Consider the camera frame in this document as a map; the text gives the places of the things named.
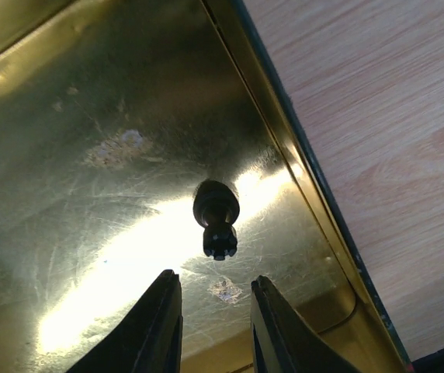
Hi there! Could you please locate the black rook h1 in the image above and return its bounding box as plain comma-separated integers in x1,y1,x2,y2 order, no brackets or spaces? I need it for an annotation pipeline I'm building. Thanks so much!
193,180,240,261

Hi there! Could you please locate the dark floral metal tin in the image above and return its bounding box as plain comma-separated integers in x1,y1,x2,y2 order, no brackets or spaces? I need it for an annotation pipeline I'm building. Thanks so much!
0,1,412,372

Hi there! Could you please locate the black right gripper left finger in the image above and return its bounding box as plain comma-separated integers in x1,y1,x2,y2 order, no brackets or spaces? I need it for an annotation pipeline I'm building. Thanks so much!
68,270,183,373

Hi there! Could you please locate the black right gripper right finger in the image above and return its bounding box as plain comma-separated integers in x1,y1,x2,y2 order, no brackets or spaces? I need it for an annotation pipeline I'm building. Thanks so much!
251,276,358,372

